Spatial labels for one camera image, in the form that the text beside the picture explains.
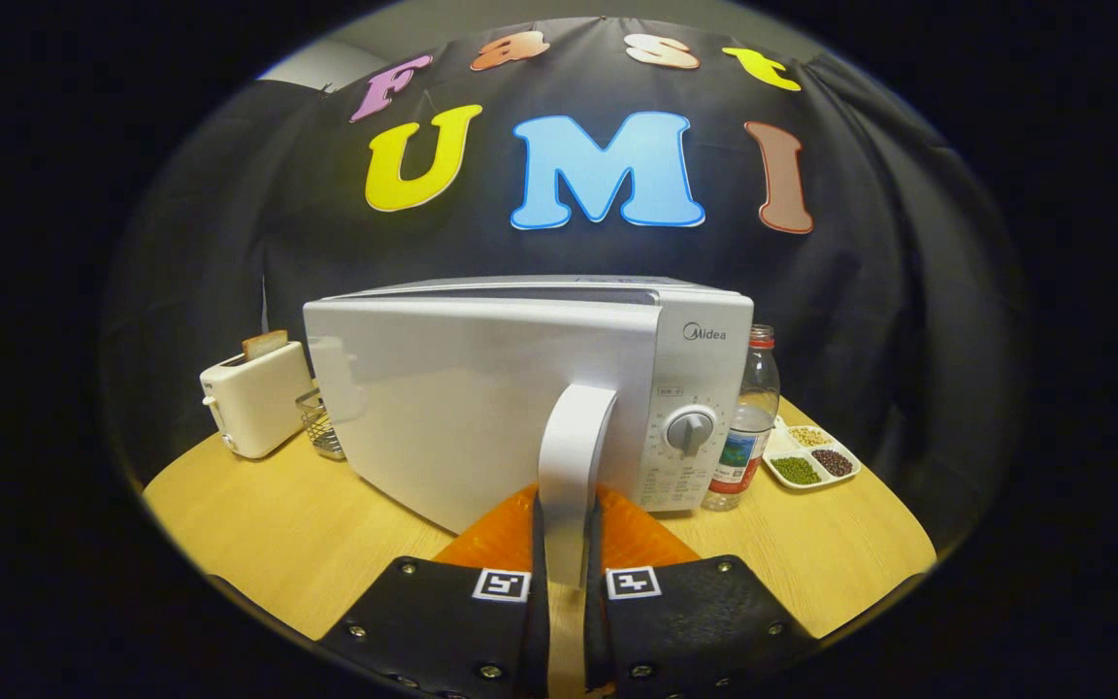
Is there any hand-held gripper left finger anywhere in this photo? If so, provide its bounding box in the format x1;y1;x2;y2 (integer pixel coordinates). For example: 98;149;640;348
316;483;552;699

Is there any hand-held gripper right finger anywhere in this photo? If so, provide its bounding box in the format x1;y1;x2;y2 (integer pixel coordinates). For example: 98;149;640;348
583;483;822;699

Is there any white microwave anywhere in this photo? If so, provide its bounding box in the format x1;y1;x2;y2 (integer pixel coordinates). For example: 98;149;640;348
303;276;756;591

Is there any white divided dish of beans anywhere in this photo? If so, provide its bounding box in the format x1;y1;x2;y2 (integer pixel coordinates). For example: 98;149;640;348
763;417;862;491

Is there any clear plastic water bottle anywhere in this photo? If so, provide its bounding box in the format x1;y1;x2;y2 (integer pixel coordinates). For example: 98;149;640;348
702;324;781;513

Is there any white toaster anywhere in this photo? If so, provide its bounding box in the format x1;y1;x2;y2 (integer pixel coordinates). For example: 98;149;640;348
199;338;315;460

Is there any black backdrop cloth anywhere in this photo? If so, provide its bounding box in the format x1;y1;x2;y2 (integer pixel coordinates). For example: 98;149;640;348
98;17;1026;554

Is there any wire mesh basket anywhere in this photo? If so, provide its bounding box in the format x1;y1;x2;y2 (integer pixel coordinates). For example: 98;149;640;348
295;388;346;461

